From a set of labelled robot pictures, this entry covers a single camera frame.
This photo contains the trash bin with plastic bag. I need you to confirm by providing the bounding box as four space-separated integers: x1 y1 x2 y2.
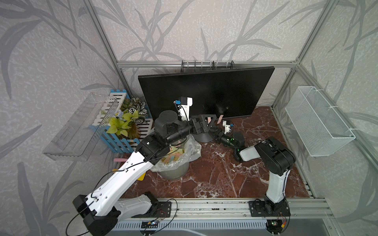
150 135 201 181

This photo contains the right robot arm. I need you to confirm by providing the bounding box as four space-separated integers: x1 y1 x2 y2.
209 127 296 218

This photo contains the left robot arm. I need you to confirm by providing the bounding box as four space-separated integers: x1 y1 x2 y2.
73 110 217 236

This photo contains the round grey monitor stand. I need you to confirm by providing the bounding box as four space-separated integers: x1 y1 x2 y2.
193 131 214 143

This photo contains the black flat monitor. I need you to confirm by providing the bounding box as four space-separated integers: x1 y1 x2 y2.
138 66 275 120

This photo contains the yellow sticky note pad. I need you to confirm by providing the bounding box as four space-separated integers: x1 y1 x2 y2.
137 173 146 181

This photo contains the pink sticky note pad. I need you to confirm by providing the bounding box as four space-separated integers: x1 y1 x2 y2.
113 158 128 162

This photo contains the green potted plant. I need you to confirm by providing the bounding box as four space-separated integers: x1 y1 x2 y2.
106 98 148 140

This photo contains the blue white slatted crate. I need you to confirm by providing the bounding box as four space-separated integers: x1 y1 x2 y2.
89 89 153 153

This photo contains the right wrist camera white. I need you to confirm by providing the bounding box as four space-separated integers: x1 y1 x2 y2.
222 120 234 135

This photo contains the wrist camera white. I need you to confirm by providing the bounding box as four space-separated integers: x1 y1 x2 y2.
173 97 193 121
222 120 234 135

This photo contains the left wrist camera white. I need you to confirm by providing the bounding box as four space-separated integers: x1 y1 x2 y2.
173 97 193 121

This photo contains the black wire rack behind monitor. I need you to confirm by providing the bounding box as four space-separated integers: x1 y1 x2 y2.
180 61 237 73

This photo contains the white wire mesh basket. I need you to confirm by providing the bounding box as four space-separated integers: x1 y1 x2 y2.
285 86 356 157

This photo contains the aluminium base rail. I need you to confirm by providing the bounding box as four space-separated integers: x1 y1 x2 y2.
85 197 334 222

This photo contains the clear acrylic wall shelf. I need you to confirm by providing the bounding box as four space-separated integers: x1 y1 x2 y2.
43 93 119 161

